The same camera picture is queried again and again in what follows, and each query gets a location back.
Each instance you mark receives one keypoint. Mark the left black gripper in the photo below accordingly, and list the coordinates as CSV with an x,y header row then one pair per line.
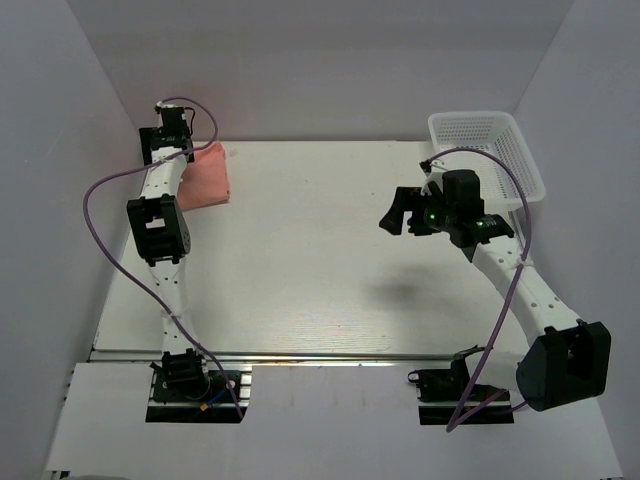
x,y
163,138

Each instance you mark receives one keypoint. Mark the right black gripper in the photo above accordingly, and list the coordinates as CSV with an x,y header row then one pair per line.
x,y
415,212

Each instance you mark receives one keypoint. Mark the pink t shirt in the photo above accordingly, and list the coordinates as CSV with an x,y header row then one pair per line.
x,y
205,182

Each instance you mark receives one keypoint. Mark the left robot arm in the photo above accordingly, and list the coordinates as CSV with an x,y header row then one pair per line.
x,y
162,240

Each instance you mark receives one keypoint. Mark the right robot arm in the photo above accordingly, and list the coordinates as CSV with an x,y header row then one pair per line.
x,y
568,358

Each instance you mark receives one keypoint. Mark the white plastic basket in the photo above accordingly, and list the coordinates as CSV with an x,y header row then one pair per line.
x,y
489,143

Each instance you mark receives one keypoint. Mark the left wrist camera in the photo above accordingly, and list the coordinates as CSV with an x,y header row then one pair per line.
x,y
160,105

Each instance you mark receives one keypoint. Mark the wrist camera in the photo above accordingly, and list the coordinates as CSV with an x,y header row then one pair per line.
x,y
160,105
433,170

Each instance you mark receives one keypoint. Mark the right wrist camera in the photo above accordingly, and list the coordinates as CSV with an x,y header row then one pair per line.
x,y
433,170

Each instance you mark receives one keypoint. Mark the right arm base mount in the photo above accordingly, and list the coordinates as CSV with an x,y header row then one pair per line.
x,y
439,390

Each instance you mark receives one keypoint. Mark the aluminium table edge rail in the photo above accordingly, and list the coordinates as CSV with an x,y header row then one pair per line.
x,y
142,356

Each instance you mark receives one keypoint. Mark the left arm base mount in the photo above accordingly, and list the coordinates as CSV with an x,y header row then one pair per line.
x,y
200,390

